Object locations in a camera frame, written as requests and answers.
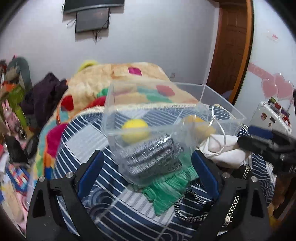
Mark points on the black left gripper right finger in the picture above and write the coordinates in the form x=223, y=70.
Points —
x=208, y=174

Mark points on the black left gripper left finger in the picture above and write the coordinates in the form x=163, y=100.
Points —
x=87, y=173

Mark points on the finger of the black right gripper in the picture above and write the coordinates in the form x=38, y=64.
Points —
x=262, y=132
x=258, y=146

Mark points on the white drawstring pouch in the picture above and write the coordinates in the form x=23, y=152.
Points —
x=222, y=147

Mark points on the black hat with silver chains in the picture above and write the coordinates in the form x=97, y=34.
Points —
x=240, y=212

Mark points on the yellow rectangular sponge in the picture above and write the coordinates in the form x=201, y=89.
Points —
x=199, y=128

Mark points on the yellow sponge ball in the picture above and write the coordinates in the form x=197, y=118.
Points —
x=134, y=131

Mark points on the white suitcase with stickers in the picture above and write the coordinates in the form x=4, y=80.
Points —
x=271, y=115

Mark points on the green knitted cloth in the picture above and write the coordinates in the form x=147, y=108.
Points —
x=165, y=191

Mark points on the blue white patterned bedspread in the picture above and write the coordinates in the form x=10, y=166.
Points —
x=118, y=211

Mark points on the colourful patterned book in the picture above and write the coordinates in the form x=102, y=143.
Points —
x=19, y=177

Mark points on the clear plastic storage box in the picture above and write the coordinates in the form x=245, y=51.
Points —
x=156, y=113

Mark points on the dark purple garment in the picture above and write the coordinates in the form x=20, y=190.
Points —
x=40, y=102

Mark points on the brown wooden door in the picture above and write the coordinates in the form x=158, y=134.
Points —
x=232, y=48

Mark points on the pink bunny figurine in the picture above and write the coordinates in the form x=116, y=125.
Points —
x=11, y=120

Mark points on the colourful fleece blanket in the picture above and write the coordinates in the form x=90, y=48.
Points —
x=88, y=89

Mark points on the green cardboard box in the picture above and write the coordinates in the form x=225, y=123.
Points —
x=15, y=94

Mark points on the yellow green plush toy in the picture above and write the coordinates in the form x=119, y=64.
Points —
x=86, y=64

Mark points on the grey green plush toy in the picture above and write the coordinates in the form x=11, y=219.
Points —
x=18, y=72

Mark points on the small black wall monitor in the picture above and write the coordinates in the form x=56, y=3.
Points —
x=92, y=20

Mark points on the wall mounted black television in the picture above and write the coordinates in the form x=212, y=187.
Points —
x=72, y=6

